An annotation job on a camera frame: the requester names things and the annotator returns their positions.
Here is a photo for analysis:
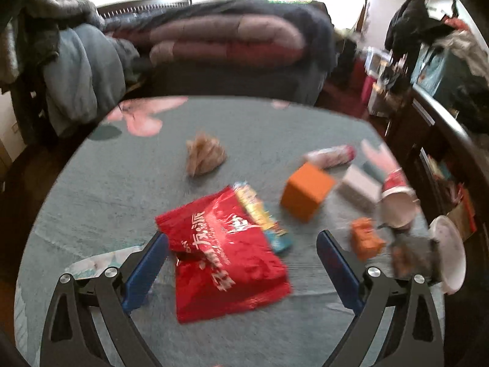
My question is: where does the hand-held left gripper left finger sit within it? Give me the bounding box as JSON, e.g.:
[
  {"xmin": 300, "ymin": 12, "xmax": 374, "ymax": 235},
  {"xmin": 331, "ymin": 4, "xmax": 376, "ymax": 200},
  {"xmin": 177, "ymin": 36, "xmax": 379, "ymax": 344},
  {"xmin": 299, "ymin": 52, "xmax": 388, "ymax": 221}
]
[{"xmin": 39, "ymin": 231, "xmax": 170, "ymax": 367}]

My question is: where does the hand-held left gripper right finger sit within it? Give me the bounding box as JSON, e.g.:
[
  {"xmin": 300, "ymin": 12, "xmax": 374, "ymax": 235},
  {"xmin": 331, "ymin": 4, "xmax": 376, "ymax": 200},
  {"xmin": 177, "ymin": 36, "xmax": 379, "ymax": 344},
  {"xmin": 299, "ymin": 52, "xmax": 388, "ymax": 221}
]
[{"xmin": 316, "ymin": 230, "xmax": 446, "ymax": 367}]

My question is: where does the red snack bag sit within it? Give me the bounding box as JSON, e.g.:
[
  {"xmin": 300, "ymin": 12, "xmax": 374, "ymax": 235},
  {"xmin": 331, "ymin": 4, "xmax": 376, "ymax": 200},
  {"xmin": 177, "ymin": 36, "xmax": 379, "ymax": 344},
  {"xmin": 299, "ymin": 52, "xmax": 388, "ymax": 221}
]
[{"xmin": 155, "ymin": 185, "xmax": 292, "ymax": 324}]

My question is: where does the white trash bin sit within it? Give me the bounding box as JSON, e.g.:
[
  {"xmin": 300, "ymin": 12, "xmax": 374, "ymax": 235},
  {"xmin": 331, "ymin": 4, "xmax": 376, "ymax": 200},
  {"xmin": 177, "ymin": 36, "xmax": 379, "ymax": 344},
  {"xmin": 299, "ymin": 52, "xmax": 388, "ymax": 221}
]
[{"xmin": 428, "ymin": 215, "xmax": 467, "ymax": 295}]

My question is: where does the small orange box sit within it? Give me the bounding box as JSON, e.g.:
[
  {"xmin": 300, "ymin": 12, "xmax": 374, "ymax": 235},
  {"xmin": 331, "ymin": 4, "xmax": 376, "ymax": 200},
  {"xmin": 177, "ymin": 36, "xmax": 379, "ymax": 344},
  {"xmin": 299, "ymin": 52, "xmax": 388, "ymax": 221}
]
[{"xmin": 351, "ymin": 217, "xmax": 386, "ymax": 261}]

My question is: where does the crumpled grey wrapper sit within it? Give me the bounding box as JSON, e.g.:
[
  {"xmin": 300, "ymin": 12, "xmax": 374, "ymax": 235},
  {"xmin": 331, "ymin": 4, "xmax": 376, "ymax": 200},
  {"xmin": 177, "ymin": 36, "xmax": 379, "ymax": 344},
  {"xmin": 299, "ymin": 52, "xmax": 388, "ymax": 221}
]
[{"xmin": 390, "ymin": 233, "xmax": 440, "ymax": 284}]

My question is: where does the large orange box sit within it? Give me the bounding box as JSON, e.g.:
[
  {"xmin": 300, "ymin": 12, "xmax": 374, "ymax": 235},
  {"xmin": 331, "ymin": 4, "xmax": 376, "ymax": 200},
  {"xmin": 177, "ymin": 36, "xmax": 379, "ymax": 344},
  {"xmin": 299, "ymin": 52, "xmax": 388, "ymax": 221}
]
[{"xmin": 281, "ymin": 162, "xmax": 337, "ymax": 223}]

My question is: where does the teal printed tablecloth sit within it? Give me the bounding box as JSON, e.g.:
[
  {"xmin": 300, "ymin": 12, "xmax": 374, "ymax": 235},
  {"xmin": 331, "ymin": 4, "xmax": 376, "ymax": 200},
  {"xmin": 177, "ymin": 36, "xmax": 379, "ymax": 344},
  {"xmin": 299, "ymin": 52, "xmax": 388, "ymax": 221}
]
[{"xmin": 13, "ymin": 95, "xmax": 447, "ymax": 367}]

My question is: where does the white box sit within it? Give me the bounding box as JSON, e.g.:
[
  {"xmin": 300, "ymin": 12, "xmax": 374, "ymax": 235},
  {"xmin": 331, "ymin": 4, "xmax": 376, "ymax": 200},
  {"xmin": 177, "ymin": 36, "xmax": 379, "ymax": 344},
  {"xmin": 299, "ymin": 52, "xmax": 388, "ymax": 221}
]
[{"xmin": 338, "ymin": 165, "xmax": 383, "ymax": 211}]

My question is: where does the red and white paper cup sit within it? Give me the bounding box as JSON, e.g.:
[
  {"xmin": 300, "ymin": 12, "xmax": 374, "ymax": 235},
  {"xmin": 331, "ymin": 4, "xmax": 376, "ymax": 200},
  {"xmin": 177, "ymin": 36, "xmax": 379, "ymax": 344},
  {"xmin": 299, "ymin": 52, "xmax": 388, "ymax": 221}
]
[{"xmin": 376, "ymin": 170, "xmax": 421, "ymax": 231}]

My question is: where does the yellow and blue snack wrapper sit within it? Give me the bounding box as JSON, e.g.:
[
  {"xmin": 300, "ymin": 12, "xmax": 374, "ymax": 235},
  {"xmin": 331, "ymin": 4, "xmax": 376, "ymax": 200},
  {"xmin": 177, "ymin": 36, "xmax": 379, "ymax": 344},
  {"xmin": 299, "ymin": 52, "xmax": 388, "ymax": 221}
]
[{"xmin": 233, "ymin": 182, "xmax": 294, "ymax": 255}]

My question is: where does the red and white wrapper tube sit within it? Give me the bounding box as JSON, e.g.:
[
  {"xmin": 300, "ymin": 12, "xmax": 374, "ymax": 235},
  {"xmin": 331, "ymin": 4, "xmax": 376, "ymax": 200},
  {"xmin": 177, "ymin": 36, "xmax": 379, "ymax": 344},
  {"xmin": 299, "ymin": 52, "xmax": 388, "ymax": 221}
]
[{"xmin": 303, "ymin": 144, "xmax": 358, "ymax": 169}]

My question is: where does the crumpled brown paper ball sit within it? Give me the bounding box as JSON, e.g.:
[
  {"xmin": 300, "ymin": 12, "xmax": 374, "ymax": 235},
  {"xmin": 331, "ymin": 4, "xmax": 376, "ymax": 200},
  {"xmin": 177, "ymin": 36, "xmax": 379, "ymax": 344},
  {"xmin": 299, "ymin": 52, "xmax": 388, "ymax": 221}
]
[{"xmin": 186, "ymin": 131, "xmax": 227, "ymax": 178}]

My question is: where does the dark wooden dresser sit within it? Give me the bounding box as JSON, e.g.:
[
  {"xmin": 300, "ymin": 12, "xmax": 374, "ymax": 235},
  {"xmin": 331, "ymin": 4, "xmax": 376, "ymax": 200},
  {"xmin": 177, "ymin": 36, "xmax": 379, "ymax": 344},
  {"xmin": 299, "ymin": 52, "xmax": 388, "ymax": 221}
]
[{"xmin": 382, "ymin": 84, "xmax": 489, "ymax": 238}]

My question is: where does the bed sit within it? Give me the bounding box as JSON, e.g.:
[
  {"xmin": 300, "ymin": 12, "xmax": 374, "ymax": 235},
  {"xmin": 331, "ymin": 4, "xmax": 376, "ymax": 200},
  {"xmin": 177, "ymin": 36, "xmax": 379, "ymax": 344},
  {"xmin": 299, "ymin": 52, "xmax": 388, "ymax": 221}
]
[{"xmin": 97, "ymin": 0, "xmax": 337, "ymax": 106}]

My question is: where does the grey blanket pile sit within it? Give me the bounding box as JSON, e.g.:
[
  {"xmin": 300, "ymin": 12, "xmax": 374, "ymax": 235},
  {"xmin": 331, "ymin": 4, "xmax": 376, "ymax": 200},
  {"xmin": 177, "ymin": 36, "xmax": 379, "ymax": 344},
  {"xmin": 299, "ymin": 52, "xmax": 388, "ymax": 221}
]
[{"xmin": 0, "ymin": 0, "xmax": 140, "ymax": 138}]

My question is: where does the teal box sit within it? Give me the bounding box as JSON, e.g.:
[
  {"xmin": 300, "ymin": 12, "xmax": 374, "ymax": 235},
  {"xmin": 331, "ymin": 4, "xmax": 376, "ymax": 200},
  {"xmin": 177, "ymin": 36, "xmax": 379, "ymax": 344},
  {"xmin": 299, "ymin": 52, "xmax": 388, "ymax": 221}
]
[{"xmin": 410, "ymin": 44, "xmax": 478, "ymax": 100}]

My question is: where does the folded pink and maroon quilt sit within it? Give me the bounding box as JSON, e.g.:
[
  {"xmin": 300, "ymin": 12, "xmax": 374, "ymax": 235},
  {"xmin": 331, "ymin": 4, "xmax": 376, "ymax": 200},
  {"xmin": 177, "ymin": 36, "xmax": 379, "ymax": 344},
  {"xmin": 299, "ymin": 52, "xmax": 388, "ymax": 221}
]
[{"xmin": 149, "ymin": 13, "xmax": 306, "ymax": 69}]

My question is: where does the dark blue blanket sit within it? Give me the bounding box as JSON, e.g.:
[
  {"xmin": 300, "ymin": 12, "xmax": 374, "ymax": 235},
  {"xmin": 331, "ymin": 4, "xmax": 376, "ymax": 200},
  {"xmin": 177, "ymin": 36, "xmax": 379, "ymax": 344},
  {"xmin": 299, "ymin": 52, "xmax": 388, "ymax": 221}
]
[{"xmin": 103, "ymin": 0, "xmax": 337, "ymax": 81}]

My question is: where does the pile of light clothes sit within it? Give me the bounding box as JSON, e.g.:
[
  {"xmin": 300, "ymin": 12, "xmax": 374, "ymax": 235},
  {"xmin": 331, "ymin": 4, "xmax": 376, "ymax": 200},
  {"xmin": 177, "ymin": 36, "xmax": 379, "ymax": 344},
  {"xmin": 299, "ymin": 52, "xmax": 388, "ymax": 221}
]
[{"xmin": 439, "ymin": 15, "xmax": 489, "ymax": 77}]

